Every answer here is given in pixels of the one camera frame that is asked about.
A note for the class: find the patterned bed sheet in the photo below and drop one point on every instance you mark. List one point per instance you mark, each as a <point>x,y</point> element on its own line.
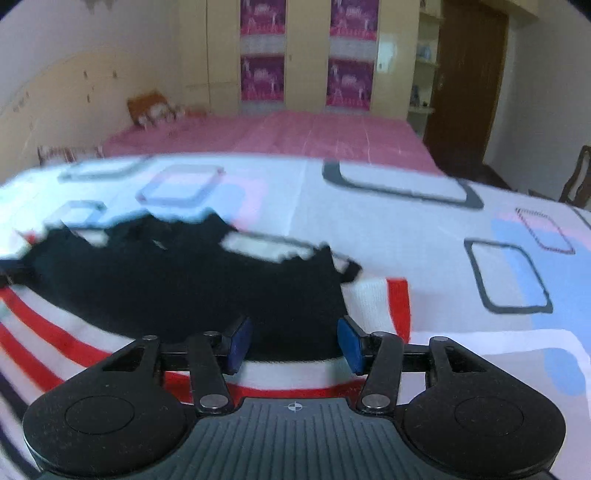
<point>415,221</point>

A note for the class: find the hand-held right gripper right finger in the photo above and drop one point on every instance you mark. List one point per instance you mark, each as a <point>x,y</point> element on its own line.
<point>351,344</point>

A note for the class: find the pink bed sheet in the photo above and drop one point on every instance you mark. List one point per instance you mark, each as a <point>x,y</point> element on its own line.
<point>295,134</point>

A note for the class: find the cream corner shelf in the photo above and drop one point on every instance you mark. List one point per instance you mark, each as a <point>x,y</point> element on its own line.
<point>422,74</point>

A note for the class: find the blue bottle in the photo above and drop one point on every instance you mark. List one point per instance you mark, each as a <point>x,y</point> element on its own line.
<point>425,50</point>

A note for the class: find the purple wall poster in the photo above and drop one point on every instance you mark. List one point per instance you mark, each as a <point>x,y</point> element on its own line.
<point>349,85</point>
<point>262,78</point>
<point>262,16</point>
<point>354,18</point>

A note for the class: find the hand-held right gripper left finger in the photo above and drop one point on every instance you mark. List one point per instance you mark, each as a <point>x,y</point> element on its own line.
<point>238,344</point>

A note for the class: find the cream wardrobe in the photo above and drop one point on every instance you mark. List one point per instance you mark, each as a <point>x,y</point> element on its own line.
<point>304,50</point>

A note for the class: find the wooden chair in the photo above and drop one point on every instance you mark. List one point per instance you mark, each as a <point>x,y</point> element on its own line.
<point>579,180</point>

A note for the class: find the white paper sheet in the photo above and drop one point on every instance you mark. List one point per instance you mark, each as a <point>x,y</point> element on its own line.
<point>387,54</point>

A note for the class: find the orange patterned pillow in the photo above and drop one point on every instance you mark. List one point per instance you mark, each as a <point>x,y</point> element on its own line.
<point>150,110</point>

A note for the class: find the cream curved headboard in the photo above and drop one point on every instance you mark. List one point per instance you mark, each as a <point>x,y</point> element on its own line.
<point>55,106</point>

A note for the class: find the flat patterned pillow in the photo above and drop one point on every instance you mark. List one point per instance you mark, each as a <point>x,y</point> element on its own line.
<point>69,154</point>

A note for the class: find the small dark figurine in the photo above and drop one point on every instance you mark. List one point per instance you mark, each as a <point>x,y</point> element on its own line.
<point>416,94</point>

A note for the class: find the striped knit sweater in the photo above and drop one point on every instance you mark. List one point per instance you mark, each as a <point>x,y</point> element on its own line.
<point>184,286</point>

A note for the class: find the brown wooden door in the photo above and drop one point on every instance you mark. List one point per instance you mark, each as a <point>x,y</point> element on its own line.
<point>466,92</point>

